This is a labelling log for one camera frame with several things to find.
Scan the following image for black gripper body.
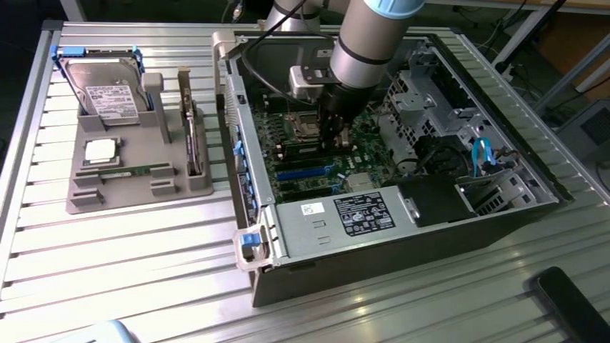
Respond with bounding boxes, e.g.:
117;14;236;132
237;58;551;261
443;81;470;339
318;83;374;134

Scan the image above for black RAM slot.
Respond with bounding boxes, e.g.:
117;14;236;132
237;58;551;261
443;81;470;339
273;141;359;162

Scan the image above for green RAM stick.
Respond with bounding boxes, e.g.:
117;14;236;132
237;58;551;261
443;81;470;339
96;166;172;179

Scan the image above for CPU socket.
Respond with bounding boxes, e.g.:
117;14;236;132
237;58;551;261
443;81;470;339
283;112;320;139

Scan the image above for blue expansion slot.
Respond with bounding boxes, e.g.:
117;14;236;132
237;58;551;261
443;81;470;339
275;161;335;181

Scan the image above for silver chipset heatsink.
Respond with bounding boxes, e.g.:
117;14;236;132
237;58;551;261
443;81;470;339
344;174;376;193

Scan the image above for green motherboard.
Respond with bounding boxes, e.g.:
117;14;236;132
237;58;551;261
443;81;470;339
251;93;399;205

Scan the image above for metal disk bay cage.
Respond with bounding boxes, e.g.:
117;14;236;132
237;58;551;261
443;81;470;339
378;45;482;169

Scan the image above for black expansion slot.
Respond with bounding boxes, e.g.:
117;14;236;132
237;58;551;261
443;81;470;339
279;180;344;202

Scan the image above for black plastic shroud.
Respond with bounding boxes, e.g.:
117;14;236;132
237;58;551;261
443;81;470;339
396;174;478;229

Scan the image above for grey power supply unit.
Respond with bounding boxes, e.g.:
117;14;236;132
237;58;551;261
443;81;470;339
273;184;424;259

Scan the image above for graphics card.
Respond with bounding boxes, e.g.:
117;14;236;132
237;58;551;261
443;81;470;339
175;65;207;178

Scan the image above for black open PC case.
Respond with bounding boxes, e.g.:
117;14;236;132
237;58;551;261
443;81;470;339
211;29;575;309

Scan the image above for grey parts rack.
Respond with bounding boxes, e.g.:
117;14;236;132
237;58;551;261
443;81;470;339
65;71;215;216

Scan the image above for silver CPU chip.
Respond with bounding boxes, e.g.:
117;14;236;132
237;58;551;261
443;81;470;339
81;138;121;166

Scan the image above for hard disk with blue caddy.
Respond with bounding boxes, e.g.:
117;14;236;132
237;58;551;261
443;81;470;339
48;44;145;126

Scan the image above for black smartphone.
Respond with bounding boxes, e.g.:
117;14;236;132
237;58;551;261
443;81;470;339
528;265;610;343

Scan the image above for light blue rounded object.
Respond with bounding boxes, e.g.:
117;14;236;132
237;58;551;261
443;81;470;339
49;319;140;343

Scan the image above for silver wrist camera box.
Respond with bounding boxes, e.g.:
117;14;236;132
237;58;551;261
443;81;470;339
288;65;340;100

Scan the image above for black camera cable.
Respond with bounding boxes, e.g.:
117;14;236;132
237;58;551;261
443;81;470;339
240;31;338;106

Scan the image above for blue SATA wire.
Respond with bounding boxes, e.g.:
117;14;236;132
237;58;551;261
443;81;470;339
468;136;498;179

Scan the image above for white desk frame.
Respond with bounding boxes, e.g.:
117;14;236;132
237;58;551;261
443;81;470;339
488;0;610;94

